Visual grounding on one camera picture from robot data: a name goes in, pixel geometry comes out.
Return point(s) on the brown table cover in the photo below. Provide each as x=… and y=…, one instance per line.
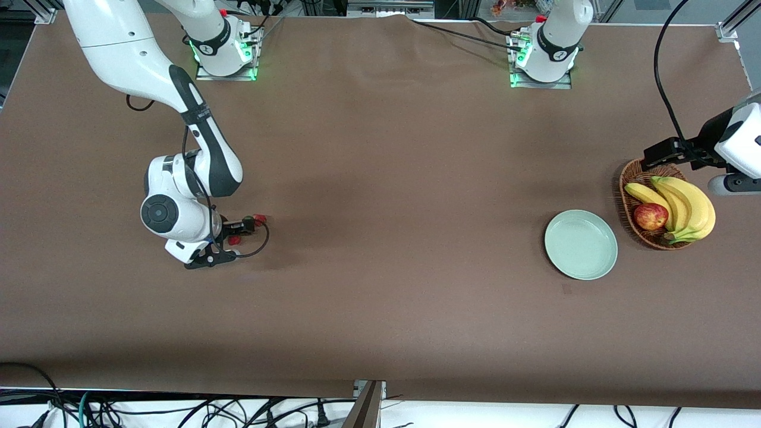
x=380, y=327

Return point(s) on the yellow banana bunch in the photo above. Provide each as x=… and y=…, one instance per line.
x=701, y=208

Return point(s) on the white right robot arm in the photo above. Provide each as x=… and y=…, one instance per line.
x=119, y=47

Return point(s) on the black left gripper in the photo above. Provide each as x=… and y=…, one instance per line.
x=709, y=136

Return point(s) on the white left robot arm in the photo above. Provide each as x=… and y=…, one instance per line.
x=556, y=35

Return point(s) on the pale green round plate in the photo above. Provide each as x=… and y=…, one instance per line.
x=581, y=245

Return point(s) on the brown wicker basket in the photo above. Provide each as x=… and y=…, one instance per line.
x=639, y=172

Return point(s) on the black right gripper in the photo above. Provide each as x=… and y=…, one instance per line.
x=232, y=227

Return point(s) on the orange toy objects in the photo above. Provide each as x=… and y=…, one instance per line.
x=499, y=7

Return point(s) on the silver metal box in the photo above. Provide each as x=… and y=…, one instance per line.
x=386, y=9

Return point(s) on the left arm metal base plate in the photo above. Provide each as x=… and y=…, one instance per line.
x=562, y=85

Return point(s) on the red apple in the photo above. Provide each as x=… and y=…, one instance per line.
x=651, y=217

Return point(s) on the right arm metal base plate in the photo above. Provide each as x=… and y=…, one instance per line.
x=205, y=76

